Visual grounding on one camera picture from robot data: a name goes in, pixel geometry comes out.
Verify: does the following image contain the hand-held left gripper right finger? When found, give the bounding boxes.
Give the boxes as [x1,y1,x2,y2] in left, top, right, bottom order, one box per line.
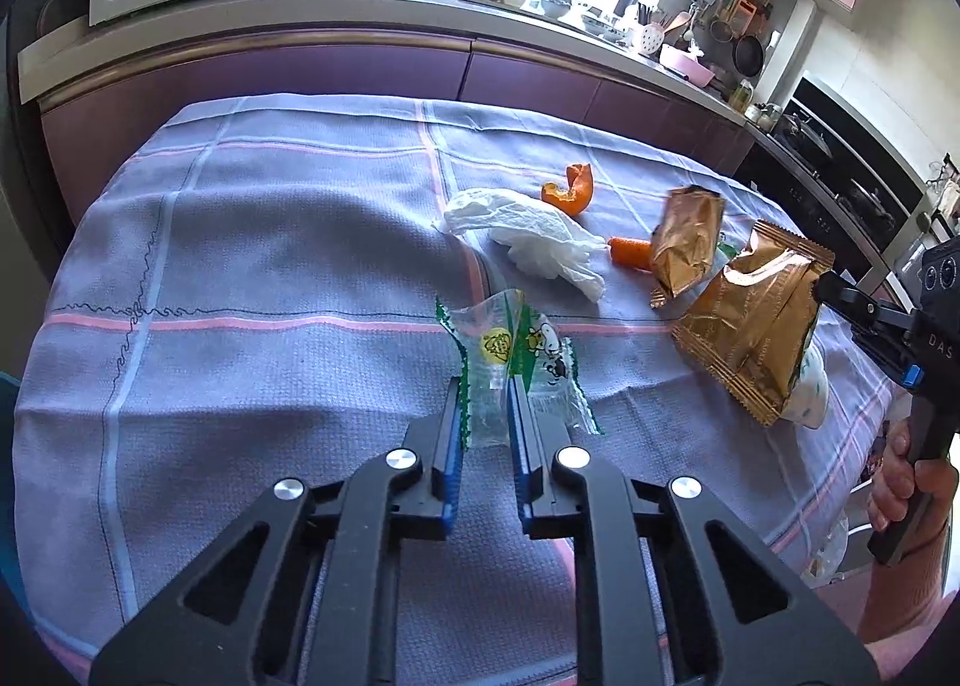
[506,377,880,686]

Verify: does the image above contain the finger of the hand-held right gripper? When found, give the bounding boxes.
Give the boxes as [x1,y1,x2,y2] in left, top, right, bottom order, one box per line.
[812,269,923,368]

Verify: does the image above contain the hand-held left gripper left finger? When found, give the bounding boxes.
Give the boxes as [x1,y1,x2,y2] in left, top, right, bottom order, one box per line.
[88,375,466,686]

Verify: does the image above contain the large gold snack packet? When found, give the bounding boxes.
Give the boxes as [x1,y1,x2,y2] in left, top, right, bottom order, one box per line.
[671,219,837,428]

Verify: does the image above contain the clear wrapper yellow cartoon print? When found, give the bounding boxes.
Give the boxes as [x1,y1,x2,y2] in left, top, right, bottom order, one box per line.
[436,290,526,449]

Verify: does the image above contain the orange peel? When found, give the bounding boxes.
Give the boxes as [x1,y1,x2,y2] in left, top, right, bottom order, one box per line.
[541,163,595,217]

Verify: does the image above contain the person's right forearm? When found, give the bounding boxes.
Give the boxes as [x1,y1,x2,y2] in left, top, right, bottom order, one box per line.
[855,498,960,683]

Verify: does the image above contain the person's right hand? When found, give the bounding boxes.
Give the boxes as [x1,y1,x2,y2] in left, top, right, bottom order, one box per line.
[867,420,960,535]

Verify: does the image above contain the white cup green print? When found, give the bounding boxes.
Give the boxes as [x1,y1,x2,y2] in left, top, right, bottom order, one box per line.
[780,345,832,428]

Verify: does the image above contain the black cooking pot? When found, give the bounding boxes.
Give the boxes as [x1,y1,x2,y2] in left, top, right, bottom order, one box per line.
[780,116,833,160]

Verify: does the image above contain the small gold snack packet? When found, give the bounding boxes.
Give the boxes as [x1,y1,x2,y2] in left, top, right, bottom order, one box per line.
[649,185,727,308]

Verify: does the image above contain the crumpled white tissue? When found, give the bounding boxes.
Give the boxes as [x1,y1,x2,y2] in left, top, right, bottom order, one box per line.
[433,187,610,302]

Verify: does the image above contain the carrot piece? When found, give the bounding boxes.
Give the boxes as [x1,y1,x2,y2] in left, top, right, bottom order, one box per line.
[607,236,655,272]

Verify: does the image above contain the black frying pan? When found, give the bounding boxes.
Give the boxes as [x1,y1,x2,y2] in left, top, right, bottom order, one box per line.
[733,34,766,79]

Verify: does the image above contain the pink basin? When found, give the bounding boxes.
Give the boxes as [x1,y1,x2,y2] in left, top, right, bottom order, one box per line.
[660,45,717,88]

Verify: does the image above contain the white patterned bowl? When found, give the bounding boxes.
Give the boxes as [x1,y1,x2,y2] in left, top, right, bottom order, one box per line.
[581,11,625,43]

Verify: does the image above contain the purple base cabinets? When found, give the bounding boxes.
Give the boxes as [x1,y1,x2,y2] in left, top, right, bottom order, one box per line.
[37,30,755,222]

